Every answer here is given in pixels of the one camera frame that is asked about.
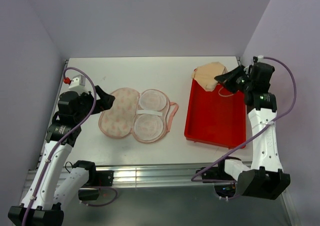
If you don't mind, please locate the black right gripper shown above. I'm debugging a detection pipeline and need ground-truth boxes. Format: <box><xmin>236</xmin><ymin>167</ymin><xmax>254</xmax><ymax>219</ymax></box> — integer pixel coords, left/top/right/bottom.
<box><xmin>214</xmin><ymin>64</ymin><xmax>254</xmax><ymax>94</ymax></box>

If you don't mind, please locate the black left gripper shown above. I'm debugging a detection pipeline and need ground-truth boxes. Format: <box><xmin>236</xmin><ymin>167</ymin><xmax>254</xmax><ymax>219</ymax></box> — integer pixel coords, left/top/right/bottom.
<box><xmin>74</xmin><ymin>85</ymin><xmax>115</xmax><ymax>123</ymax></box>

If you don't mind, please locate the beige bra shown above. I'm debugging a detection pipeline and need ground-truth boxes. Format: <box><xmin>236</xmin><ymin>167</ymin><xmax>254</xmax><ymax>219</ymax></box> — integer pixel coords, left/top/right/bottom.
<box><xmin>191</xmin><ymin>62</ymin><xmax>228</xmax><ymax>92</ymax></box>

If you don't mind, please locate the floral mesh laundry bag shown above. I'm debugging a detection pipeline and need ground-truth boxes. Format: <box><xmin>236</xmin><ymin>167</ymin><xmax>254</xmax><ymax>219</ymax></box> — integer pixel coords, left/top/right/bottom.
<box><xmin>98</xmin><ymin>87</ymin><xmax>179</xmax><ymax>144</ymax></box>

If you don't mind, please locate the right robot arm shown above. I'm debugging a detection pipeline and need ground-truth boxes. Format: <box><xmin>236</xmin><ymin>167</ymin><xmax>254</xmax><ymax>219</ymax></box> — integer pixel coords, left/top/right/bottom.
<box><xmin>215</xmin><ymin>62</ymin><xmax>291</xmax><ymax>200</ymax></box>

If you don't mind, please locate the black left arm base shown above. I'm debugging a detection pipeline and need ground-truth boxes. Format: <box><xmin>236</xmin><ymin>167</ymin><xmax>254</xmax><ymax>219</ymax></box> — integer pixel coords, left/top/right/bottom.
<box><xmin>78</xmin><ymin>170</ymin><xmax>114</xmax><ymax>201</ymax></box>

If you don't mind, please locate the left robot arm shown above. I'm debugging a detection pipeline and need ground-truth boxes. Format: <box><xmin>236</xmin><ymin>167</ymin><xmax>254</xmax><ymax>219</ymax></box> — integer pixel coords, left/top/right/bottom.
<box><xmin>8</xmin><ymin>85</ymin><xmax>116</xmax><ymax>226</ymax></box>

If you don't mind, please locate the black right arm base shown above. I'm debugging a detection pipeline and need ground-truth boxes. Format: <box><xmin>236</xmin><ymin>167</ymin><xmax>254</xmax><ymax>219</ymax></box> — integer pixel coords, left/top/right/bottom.
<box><xmin>201</xmin><ymin>165</ymin><xmax>236</xmax><ymax>198</ymax></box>

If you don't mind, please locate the red plastic tray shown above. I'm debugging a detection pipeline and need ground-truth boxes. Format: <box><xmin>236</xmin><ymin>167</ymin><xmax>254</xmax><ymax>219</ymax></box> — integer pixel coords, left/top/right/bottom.
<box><xmin>184</xmin><ymin>80</ymin><xmax>247</xmax><ymax>149</ymax></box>

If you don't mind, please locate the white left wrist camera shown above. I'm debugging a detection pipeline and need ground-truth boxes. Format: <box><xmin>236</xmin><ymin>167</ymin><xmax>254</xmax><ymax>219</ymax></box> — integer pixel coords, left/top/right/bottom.
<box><xmin>68</xmin><ymin>74</ymin><xmax>89</xmax><ymax>95</ymax></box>

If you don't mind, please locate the aluminium frame rail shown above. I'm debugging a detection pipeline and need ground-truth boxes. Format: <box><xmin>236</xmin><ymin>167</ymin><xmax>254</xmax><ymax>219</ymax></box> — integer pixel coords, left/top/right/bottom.
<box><xmin>23</xmin><ymin>162</ymin><xmax>253</xmax><ymax>192</ymax></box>

